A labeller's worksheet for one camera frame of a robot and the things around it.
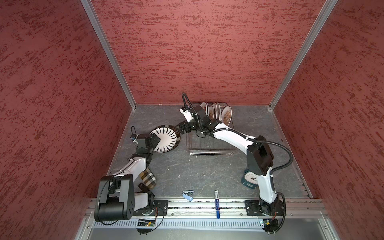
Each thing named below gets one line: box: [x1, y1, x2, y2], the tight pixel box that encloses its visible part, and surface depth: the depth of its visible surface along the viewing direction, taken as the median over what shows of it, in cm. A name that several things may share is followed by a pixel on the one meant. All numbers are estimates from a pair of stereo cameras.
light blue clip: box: [182, 190, 194, 202], surface depth 79 cm
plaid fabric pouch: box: [140, 167, 157, 189], surface depth 82 cm
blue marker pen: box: [214, 190, 221, 219], surface depth 76 cm
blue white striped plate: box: [149, 125, 181, 153], surface depth 101 cm
